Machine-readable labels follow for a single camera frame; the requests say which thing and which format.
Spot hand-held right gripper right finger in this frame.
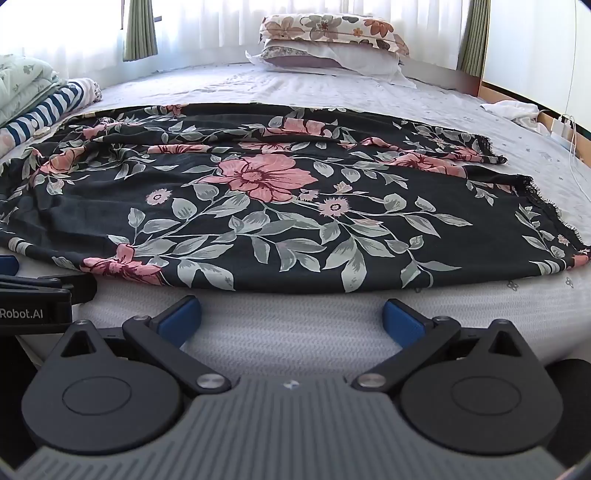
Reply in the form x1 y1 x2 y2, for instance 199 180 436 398
351 298 537 394

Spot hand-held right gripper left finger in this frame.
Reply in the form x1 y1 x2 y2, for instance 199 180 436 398
55 295 232 396

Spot black floral pants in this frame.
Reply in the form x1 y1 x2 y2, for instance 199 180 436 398
0 102 591 294

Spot blue white striped blanket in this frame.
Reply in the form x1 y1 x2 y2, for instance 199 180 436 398
0 78 103 145

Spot folded pale green quilt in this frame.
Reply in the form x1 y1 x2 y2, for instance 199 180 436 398
0 54 68 127

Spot white crumpled cloth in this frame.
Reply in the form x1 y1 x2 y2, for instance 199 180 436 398
480 99 552 134

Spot bed with grey patterned sheet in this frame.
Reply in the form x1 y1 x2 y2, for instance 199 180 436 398
0 62 591 370

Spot white charger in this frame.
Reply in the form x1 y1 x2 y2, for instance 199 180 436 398
549 115 575 141

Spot white pillow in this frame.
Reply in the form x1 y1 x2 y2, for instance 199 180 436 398
245 39 419 88

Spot green curtain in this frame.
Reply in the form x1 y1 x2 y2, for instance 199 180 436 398
122 0 160 62
456 0 491 77

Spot white sheer curtain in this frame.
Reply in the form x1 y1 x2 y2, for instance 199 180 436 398
0 0 472 77

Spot floral pillow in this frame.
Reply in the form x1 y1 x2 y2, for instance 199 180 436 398
259 14 411 57

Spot white cable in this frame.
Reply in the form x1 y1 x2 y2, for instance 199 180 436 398
561 113 591 192

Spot wooden bed frame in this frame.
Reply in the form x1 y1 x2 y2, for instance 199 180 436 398
455 69 591 160

